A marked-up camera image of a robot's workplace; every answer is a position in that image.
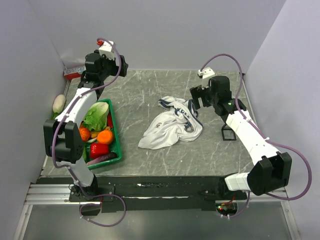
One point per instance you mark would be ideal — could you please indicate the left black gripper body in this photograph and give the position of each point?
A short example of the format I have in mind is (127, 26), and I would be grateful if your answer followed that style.
(110, 68)

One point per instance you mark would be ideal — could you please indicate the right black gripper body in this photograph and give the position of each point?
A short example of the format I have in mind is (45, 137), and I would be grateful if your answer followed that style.
(205, 94)

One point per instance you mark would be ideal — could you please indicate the white printed tank top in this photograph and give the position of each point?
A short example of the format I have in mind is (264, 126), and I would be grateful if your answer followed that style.
(179, 122)

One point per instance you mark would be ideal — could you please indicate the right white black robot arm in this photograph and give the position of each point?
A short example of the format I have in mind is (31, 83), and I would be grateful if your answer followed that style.
(271, 168)

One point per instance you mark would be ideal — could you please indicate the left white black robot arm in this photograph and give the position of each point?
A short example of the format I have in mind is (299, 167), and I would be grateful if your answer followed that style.
(62, 139)

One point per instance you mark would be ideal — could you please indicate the green plastic crate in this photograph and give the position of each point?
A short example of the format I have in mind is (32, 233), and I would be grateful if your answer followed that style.
(113, 147)

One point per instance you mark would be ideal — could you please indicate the red white box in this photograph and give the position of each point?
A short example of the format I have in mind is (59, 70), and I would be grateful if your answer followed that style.
(73, 73)

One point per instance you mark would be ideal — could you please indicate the green lettuce head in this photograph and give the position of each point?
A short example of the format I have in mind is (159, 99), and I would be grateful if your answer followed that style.
(96, 117)

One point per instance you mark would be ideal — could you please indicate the red chili pepper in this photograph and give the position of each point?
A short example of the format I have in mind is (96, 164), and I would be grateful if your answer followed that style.
(110, 121)

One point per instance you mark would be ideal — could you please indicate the white radish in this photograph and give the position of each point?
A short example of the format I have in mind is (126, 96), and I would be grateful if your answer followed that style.
(59, 103)

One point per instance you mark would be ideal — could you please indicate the orange carrot slice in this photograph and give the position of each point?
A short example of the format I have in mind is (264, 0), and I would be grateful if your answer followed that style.
(105, 137)

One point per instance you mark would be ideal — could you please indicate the orange tangerine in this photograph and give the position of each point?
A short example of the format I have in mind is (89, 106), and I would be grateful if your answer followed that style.
(85, 134)

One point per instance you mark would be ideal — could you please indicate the red bell pepper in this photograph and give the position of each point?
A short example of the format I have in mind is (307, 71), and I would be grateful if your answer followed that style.
(97, 150)

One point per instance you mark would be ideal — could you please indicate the purple eggplant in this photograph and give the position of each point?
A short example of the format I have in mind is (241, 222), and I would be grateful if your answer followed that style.
(103, 158)

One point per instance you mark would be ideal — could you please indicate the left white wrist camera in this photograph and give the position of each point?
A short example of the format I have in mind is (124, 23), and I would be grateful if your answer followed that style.
(105, 49)

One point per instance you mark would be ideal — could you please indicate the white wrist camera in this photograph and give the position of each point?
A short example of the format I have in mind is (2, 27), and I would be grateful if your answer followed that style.
(205, 75)
(105, 49)

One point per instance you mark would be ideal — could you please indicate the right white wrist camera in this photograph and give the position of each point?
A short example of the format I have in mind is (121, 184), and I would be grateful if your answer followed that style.
(205, 75)

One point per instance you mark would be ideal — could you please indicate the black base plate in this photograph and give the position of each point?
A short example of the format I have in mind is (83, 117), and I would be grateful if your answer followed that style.
(142, 193)

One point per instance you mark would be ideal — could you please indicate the aluminium rail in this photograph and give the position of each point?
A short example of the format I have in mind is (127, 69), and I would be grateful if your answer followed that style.
(47, 194)

